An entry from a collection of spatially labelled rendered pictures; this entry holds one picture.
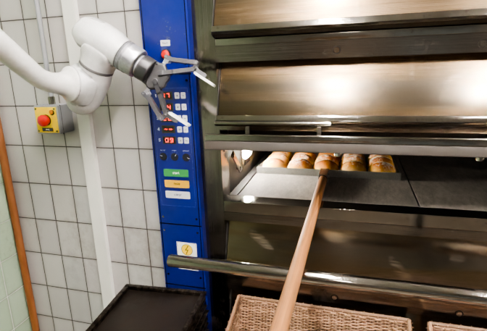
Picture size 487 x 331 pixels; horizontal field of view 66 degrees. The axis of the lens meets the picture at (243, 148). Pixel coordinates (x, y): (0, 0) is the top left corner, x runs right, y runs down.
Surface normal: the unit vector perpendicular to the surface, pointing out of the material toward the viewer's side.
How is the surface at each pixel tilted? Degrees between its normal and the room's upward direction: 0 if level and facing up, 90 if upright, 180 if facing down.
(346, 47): 90
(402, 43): 90
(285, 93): 70
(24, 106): 90
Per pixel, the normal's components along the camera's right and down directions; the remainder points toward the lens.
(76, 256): -0.27, 0.23
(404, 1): -0.27, -0.11
